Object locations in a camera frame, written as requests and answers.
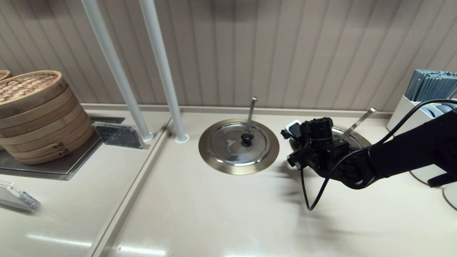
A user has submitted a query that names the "black camera cable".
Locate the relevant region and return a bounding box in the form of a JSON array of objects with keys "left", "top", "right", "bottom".
[{"left": 300, "top": 99, "right": 457, "bottom": 211}]

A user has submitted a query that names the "grey chopsticks bundle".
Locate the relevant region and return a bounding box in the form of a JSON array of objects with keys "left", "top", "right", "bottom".
[{"left": 407, "top": 70, "right": 457, "bottom": 103}]

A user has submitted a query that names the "white ceramic jar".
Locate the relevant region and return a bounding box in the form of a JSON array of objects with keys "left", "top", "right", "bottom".
[
  {"left": 443, "top": 182, "right": 457, "bottom": 210},
  {"left": 410, "top": 168, "right": 451, "bottom": 186}
]

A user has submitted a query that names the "bamboo steamer basket stack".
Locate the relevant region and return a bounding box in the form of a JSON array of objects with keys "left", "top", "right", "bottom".
[{"left": 0, "top": 93, "right": 95, "bottom": 166}]

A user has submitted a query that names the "woven bamboo steamer lid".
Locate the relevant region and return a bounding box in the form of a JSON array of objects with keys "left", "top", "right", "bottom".
[{"left": 0, "top": 70, "right": 69, "bottom": 119}]

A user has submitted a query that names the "white cutlery holder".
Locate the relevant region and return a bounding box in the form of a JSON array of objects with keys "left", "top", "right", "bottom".
[{"left": 386, "top": 95, "right": 447, "bottom": 133}]

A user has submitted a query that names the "white round base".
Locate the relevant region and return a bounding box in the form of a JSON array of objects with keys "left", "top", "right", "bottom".
[{"left": 139, "top": 0, "right": 190, "bottom": 144}]

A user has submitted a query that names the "recessed steel tray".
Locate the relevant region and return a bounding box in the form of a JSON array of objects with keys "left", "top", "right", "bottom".
[{"left": 0, "top": 117, "right": 126, "bottom": 181}]

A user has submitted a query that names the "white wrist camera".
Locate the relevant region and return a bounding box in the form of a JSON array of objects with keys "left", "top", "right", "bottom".
[{"left": 285, "top": 120, "right": 303, "bottom": 139}]

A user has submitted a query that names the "clear acrylic sign holder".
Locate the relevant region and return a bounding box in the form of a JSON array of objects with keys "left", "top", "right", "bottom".
[{"left": 0, "top": 180, "right": 41, "bottom": 212}]

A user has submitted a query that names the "white metal pole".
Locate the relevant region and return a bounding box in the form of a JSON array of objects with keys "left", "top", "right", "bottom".
[{"left": 81, "top": 0, "right": 155, "bottom": 143}]

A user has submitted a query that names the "dark acrylic label sign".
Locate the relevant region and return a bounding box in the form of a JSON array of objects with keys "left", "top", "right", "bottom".
[{"left": 92, "top": 122, "right": 146, "bottom": 150}]

